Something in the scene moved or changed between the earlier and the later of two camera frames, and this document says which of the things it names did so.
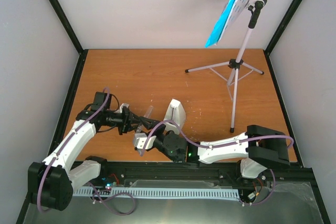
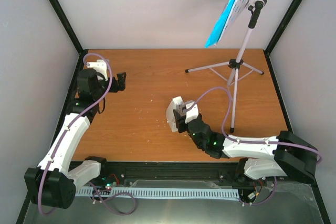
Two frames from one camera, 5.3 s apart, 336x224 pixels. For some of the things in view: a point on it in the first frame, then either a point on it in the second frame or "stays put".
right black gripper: (157, 128) → (179, 120)
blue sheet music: (216, 33) stays put
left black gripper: (128, 119) → (115, 88)
